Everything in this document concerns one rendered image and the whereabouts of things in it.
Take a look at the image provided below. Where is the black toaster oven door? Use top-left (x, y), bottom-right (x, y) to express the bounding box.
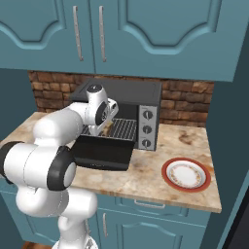
top-left (71, 134), bottom-right (136, 172)

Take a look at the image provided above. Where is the brown baguette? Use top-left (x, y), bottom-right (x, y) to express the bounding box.
top-left (102, 119), bottom-right (115, 134)

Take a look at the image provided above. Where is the silver drawer handle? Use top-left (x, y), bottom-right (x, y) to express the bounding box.
top-left (133, 198), bottom-right (166, 210)

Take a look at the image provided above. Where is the black toaster oven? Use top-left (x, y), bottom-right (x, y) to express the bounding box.
top-left (68, 77), bottom-right (162, 152)

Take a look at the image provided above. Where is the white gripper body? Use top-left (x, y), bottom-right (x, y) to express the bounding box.
top-left (88, 124), bottom-right (108, 137)

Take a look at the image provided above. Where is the silver base cupboard handle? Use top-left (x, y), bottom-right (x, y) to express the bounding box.
top-left (101, 212), bottom-right (109, 238)

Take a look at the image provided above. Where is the tall teal cabinet panel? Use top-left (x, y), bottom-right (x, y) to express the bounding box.
top-left (203, 32), bottom-right (249, 249)

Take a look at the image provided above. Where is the teal wall cupboard door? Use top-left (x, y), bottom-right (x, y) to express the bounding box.
top-left (89, 0), bottom-right (249, 83)
top-left (0, 0), bottom-right (96, 75)

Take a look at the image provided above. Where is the red rimmed white plate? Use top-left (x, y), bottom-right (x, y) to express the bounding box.
top-left (160, 157), bottom-right (212, 194)

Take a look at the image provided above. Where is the teal drawer front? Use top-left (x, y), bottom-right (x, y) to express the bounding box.
top-left (114, 196), bottom-right (190, 218)

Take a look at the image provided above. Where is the metal toaster oven rack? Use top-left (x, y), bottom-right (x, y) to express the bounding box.
top-left (80, 118), bottom-right (138, 142)

